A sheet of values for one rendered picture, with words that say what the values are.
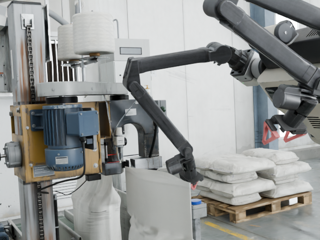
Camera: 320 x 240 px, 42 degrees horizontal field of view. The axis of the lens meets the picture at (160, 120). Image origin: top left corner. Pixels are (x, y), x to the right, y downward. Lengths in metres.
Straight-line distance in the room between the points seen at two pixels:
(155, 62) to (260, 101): 6.19
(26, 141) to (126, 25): 4.86
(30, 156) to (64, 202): 3.00
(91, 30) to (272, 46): 0.75
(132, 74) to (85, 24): 0.26
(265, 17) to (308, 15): 6.37
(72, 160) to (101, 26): 0.52
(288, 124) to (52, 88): 0.83
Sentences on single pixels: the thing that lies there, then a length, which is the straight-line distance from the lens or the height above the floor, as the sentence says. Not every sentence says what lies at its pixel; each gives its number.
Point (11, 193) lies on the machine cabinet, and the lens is 4.59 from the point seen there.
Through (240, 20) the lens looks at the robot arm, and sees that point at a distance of 1.10.
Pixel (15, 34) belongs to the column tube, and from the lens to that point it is 1.83.
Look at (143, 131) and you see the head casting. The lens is 1.94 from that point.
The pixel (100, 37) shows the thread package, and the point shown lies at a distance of 1.65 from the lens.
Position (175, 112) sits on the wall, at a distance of 6.75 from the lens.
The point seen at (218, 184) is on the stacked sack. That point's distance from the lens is 4.68.
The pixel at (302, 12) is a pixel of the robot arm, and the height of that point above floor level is 1.55.
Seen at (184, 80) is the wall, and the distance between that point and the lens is 6.87.
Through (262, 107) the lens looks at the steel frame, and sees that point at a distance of 7.75.
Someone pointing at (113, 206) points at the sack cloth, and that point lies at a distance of 2.20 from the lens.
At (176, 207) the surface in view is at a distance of 1.52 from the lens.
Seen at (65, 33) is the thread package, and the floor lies 1.64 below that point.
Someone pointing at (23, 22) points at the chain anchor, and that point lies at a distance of 1.83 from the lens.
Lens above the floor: 1.34
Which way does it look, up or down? 3 degrees down
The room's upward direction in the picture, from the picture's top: 3 degrees counter-clockwise
